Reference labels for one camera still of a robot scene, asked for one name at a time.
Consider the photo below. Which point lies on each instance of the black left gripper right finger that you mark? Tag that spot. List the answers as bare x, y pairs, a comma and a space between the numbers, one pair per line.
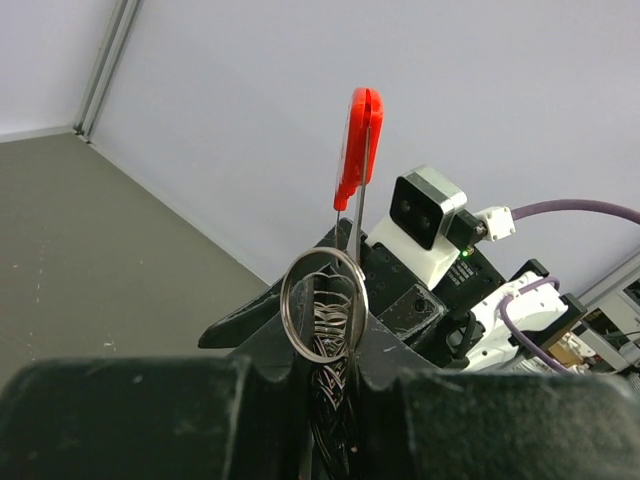
430, 425

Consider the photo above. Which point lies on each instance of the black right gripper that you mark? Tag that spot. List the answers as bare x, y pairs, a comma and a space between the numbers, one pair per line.
410, 326

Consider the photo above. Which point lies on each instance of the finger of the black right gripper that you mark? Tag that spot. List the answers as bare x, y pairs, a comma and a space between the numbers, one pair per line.
236, 327

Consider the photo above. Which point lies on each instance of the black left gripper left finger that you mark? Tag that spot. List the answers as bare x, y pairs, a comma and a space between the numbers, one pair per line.
151, 418

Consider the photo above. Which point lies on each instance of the red-handled metal key holder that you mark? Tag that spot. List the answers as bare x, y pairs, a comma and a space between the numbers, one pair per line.
324, 304

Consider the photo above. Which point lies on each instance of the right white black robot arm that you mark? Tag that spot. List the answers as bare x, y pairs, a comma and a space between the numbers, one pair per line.
535, 308

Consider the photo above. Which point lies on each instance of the aluminium frame rail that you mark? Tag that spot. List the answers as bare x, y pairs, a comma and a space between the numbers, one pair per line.
118, 31

